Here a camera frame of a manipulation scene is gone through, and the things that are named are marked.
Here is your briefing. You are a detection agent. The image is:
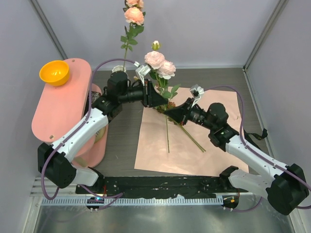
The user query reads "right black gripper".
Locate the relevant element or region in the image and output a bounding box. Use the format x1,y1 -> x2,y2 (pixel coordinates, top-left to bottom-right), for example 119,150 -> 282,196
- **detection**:
165,98 -> 216,131

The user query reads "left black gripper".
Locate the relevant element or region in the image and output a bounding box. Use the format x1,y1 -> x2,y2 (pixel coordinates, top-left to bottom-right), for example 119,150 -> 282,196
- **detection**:
119,79 -> 168,108

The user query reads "pale pink rose stem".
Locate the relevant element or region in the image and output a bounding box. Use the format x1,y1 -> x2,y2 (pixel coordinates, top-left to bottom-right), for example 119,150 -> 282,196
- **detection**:
144,40 -> 182,153

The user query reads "pink flower bouquet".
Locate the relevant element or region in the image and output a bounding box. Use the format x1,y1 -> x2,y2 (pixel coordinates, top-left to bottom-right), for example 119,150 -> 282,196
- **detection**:
134,84 -> 250,177

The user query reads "black ribbon gold lettering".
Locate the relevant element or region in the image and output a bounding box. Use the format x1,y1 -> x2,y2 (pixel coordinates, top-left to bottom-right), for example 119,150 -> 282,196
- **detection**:
243,128 -> 268,150

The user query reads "peach rose stem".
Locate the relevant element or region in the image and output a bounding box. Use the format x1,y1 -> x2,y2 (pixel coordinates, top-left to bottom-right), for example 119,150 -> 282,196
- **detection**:
121,0 -> 146,59

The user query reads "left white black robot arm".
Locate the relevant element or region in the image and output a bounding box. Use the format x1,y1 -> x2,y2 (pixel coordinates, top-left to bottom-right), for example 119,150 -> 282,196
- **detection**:
37,71 -> 168,194

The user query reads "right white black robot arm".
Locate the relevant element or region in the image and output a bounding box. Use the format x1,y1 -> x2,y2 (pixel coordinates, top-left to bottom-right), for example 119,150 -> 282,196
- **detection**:
164,98 -> 311,216

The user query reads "white ribbed ceramic vase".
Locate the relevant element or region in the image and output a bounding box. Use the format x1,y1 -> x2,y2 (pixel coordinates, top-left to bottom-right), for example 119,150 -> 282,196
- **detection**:
112,65 -> 126,73

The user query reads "red leafy flower stem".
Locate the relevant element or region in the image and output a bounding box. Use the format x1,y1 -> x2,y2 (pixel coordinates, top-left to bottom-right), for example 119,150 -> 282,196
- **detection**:
154,101 -> 206,153

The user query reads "black patterned box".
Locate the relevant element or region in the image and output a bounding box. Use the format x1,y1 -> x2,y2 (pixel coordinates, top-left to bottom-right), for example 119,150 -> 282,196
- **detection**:
85,91 -> 101,108

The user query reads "pink tiered wooden shelf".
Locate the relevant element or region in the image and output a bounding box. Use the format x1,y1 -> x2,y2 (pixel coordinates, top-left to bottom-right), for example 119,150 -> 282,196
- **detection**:
32,58 -> 108,167

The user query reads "orange plastic bowl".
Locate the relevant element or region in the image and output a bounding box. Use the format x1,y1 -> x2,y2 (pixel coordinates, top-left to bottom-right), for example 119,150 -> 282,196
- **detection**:
39,60 -> 70,86

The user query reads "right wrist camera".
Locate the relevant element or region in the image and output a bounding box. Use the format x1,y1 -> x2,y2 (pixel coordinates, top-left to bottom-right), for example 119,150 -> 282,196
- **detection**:
190,84 -> 205,107

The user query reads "black mounting base plate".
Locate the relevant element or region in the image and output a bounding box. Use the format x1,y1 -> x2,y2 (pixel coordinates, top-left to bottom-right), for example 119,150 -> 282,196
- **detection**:
88,176 -> 247,199

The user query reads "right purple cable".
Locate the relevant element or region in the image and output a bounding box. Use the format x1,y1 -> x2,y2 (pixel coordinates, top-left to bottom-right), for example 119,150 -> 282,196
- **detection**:
204,85 -> 311,213

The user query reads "purple cable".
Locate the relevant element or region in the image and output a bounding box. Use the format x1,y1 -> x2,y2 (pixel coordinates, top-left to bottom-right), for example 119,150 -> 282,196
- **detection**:
40,59 -> 141,211
204,85 -> 311,213

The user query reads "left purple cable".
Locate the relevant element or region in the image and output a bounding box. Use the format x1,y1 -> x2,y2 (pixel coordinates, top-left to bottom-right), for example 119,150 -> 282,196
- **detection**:
40,59 -> 141,211

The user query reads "slotted white cable duct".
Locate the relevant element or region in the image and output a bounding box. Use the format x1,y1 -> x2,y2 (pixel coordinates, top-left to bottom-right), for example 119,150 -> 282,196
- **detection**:
41,196 -> 223,206

